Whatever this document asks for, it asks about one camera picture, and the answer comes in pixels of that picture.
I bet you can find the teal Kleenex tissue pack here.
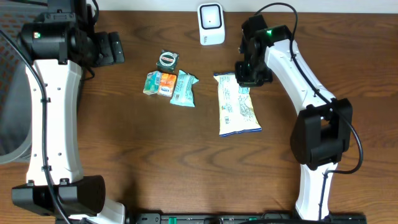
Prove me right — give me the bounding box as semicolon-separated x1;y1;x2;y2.
143;71;162;95

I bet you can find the yellow wet wipes pack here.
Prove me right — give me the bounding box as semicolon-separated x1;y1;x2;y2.
213;72;262;137

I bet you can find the orange snack pack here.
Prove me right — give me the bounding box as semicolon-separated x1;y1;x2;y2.
157;73;177;97

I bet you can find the green wipes pack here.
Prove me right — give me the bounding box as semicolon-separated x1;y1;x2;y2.
170;70;199;108

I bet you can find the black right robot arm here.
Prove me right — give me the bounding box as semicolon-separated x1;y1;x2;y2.
235;14;353;221

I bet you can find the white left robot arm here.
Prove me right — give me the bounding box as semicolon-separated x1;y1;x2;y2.
12;1;129;223

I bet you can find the white barcode scanner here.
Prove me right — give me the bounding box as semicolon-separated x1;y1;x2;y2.
197;2;226;45

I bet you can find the grey plastic mesh basket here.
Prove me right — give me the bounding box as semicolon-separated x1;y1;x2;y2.
1;1;35;164

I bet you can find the black camera cable right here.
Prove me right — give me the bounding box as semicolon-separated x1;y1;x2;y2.
254;2;364;222

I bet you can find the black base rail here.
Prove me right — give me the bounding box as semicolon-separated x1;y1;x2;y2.
125;212;368;224

